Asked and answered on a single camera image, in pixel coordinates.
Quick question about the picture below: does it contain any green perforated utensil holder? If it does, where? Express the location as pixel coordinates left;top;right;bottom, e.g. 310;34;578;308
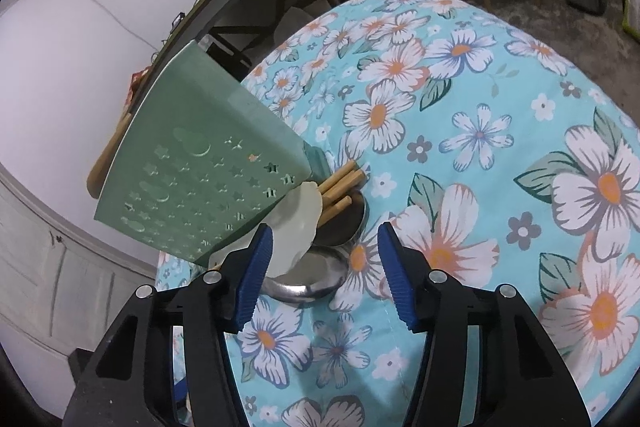
94;41;330;265

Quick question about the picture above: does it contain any round steel dish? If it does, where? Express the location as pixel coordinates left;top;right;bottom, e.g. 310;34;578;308
262;188;369;303

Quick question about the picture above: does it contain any floral turquoise tablecloth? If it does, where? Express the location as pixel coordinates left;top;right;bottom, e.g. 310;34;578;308
227;0;639;426

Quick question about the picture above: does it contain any wooden chair near holder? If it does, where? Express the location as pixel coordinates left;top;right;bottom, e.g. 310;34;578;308
86;113;132;199

